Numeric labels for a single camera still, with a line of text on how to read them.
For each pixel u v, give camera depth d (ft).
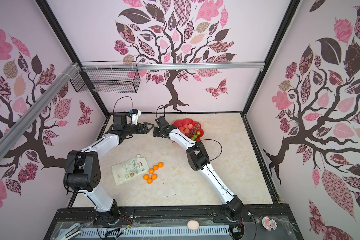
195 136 3.38
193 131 3.39
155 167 2.94
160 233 2.29
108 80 3.98
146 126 2.67
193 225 2.29
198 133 3.39
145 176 2.80
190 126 3.49
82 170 1.56
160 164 2.95
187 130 3.47
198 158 2.27
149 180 2.77
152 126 2.87
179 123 3.56
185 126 3.51
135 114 2.71
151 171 2.86
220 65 6.14
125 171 2.88
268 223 2.25
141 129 2.67
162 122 2.86
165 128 2.85
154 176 2.81
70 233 2.20
